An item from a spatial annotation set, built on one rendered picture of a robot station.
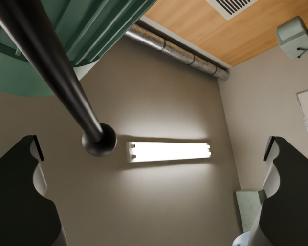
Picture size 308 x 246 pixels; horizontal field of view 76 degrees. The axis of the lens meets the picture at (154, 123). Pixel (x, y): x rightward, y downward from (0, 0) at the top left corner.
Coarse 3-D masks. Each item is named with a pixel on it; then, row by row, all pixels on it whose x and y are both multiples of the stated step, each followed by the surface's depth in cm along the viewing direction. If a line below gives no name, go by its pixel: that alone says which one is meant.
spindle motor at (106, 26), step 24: (48, 0) 12; (72, 0) 12; (96, 0) 12; (120, 0) 13; (144, 0) 14; (72, 24) 14; (96, 24) 15; (120, 24) 16; (0, 48) 15; (72, 48) 16; (96, 48) 19; (0, 72) 18; (24, 72) 18
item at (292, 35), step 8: (296, 16) 171; (288, 24) 173; (296, 24) 169; (304, 24) 181; (280, 32) 178; (288, 32) 174; (296, 32) 173; (304, 32) 176; (280, 40) 189; (288, 40) 184; (296, 40) 181; (304, 40) 183; (288, 48) 194; (296, 48) 196; (304, 48) 198; (288, 56) 211; (296, 56) 212
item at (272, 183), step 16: (272, 144) 11; (288, 144) 10; (272, 160) 10; (288, 160) 9; (304, 160) 9; (272, 176) 9; (288, 176) 8; (304, 176) 8; (272, 192) 9; (288, 192) 7; (304, 192) 7; (272, 208) 7; (288, 208) 7; (304, 208) 7; (256, 224) 7; (272, 224) 6; (288, 224) 6; (304, 224) 6; (256, 240) 6; (272, 240) 6; (288, 240) 6; (304, 240) 6
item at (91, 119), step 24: (0, 0) 5; (24, 0) 5; (0, 24) 6; (24, 24) 6; (48, 24) 7; (24, 48) 7; (48, 48) 7; (48, 72) 8; (72, 72) 9; (72, 96) 10; (96, 120) 15; (96, 144) 19
